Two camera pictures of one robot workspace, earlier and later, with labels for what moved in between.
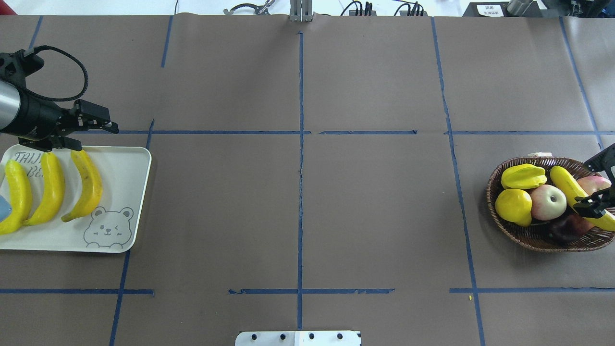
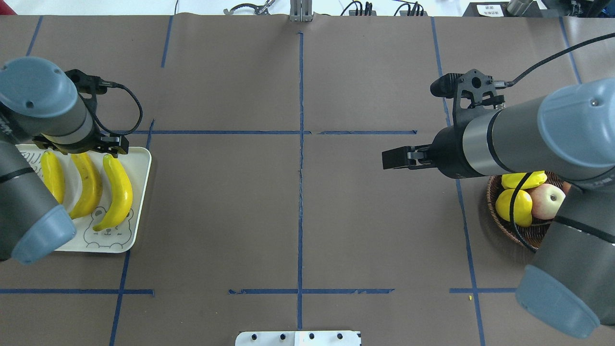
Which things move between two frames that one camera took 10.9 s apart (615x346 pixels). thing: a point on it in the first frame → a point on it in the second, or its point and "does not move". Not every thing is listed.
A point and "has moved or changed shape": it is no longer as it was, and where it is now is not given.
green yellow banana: [571, 191] has moved or changed shape
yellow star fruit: [522, 176] does not move
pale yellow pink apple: [548, 202] does not move
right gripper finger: [595, 205] → [447, 147]
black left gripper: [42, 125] → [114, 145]
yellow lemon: [515, 205] does not move
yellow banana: [54, 190] does not move
